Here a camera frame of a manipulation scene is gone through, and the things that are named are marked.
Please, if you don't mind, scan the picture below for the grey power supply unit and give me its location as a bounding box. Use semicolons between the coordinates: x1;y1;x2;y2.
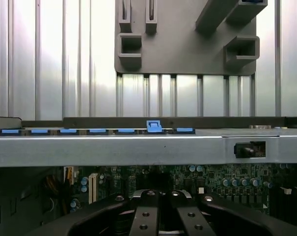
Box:
0;167;65;236

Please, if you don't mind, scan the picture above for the yellow black wire bundle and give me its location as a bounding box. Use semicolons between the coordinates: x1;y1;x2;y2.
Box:
45;167;74;205

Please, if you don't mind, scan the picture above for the grey parts rack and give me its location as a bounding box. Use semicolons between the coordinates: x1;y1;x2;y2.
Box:
113;0;269;76

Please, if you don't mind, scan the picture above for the green motherboard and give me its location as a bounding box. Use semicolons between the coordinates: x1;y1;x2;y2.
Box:
62;164;297;222

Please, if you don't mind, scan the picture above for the black open pc case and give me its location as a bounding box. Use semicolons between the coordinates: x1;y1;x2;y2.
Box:
0;115;297;236

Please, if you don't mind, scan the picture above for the white expansion slot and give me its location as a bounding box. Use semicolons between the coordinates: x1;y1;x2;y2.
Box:
88;173;98;205

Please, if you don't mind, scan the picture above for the black installed ram stick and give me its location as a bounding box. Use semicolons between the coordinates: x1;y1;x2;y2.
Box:
270;183;293;214

